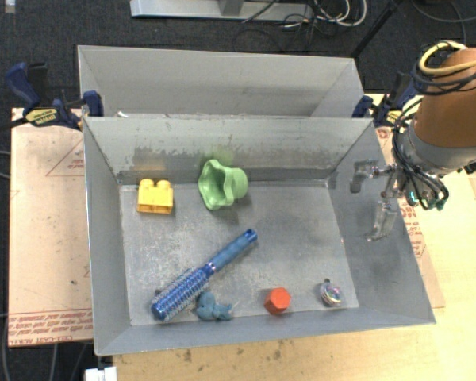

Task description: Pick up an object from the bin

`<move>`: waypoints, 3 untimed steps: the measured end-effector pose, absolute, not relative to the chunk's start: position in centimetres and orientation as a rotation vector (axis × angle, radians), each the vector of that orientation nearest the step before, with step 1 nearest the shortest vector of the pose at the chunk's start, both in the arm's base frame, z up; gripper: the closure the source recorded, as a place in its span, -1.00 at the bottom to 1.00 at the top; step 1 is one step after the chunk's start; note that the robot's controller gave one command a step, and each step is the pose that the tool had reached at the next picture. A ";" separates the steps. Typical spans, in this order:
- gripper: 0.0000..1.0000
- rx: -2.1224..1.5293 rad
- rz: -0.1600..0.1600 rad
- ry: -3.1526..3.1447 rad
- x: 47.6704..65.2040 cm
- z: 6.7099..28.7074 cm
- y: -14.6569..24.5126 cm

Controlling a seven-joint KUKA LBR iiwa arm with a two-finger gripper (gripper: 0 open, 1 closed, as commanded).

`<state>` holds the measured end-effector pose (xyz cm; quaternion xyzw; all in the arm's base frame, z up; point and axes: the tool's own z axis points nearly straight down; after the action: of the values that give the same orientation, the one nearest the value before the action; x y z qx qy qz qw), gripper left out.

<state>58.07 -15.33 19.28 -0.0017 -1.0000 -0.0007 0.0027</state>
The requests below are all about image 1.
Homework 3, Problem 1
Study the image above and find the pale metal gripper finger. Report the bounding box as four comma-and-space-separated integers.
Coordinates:
350, 159, 384, 194
366, 199, 399, 242

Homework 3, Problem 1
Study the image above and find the grey metal bin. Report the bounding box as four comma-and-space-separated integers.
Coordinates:
77, 44, 437, 357

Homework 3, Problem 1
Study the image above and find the red-orange hexagonal block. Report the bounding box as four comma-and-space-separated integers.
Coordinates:
263, 287, 293, 316

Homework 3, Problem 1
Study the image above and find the green flower-shaped cup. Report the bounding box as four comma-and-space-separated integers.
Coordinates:
197, 158, 250, 212

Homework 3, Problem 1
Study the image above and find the blue hairbrush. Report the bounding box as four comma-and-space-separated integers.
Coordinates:
150, 228, 259, 322

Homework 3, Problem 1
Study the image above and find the blue toy animal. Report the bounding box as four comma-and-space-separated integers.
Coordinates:
194, 291, 236, 322

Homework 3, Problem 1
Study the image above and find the yellow toy brick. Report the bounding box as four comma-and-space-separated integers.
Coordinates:
136, 178, 175, 215

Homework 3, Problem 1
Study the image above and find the brown cardboard board, red print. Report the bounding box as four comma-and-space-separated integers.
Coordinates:
7, 107, 447, 349

